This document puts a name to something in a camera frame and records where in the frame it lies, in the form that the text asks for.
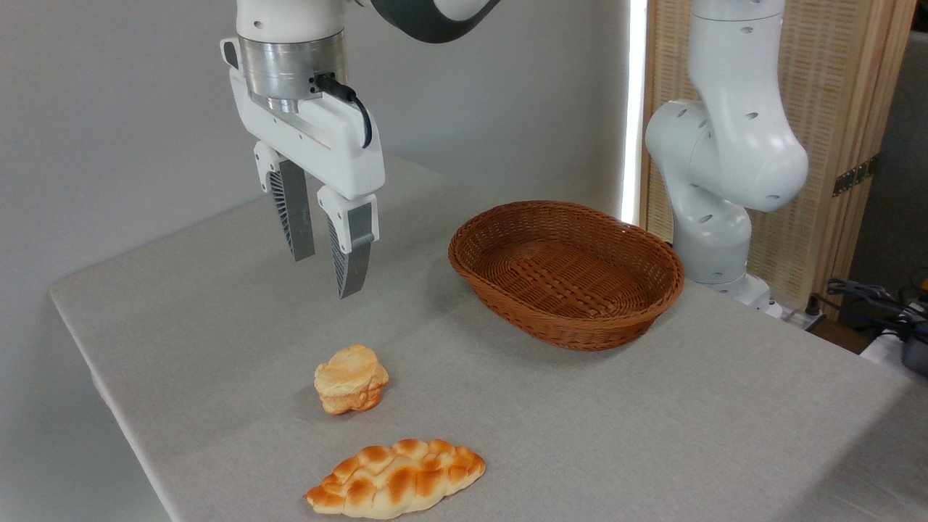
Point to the long braided bread loaf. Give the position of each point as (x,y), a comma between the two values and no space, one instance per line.
(399,478)

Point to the small toasted bread roll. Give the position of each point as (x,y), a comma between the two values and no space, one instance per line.
(349,377)

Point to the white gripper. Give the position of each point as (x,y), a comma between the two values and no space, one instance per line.
(326,141)

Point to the grey tablecloth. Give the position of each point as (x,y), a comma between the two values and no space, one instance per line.
(652,435)

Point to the brown wicker basket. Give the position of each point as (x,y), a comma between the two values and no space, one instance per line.
(565,275)

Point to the dark metal screen hinge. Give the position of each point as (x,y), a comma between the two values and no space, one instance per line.
(855,176)

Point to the white power strip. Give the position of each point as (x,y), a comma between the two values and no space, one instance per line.
(801,317)

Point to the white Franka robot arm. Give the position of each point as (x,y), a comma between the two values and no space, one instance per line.
(725,145)

